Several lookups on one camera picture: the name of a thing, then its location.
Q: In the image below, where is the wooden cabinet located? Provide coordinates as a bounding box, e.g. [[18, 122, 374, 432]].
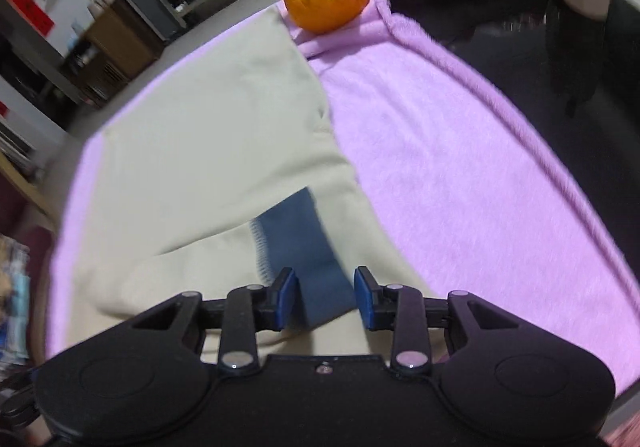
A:
[[60, 0, 166, 103]]

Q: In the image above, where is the red wall poster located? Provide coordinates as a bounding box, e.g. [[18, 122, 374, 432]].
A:
[[0, 0, 56, 44]]

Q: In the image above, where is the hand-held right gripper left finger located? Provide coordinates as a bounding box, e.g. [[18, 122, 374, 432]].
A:
[[131, 267, 301, 374]]

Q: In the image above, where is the beige sweatshirt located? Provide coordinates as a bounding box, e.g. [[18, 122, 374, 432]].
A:
[[67, 4, 431, 363]]

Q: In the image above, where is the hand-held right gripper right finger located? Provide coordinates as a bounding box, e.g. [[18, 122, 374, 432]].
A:
[[353, 266, 521, 375]]

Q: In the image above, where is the purple fleece blanket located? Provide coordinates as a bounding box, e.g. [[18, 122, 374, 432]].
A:
[[45, 0, 640, 400]]

